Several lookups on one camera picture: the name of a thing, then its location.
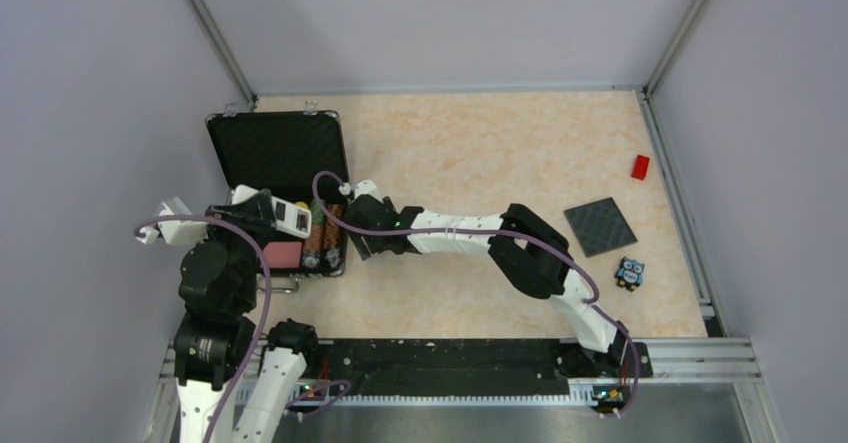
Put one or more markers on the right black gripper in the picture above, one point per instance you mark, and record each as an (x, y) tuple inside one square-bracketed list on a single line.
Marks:
[(367, 245)]

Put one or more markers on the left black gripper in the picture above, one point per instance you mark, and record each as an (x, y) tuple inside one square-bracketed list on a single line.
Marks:
[(255, 213)]

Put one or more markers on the white remote control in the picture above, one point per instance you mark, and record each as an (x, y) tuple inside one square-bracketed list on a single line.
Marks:
[(291, 219)]

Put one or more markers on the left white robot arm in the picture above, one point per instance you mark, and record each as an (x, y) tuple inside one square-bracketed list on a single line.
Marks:
[(215, 340)]

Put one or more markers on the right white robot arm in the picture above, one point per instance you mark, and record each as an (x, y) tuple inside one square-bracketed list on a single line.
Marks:
[(532, 255)]

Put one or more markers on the black poker chip case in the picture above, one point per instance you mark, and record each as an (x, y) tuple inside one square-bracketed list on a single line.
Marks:
[(282, 152)]

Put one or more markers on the dark grey studded baseplate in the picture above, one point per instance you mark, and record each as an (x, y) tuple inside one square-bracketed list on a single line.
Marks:
[(600, 227)]

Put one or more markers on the blue owl toy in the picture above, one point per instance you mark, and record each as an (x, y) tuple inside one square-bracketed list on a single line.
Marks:
[(630, 274)]

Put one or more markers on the red toy brick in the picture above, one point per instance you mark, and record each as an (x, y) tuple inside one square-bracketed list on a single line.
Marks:
[(640, 167)]

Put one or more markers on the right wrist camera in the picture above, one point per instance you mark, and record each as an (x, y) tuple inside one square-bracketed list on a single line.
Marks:
[(364, 189)]

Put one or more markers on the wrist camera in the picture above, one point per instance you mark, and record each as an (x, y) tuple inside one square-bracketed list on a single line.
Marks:
[(175, 233), (364, 189)]

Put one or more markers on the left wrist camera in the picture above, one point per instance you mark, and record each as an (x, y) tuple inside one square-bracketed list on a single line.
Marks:
[(175, 233)]

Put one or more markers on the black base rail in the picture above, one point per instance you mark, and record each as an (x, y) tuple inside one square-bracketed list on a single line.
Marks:
[(377, 372)]

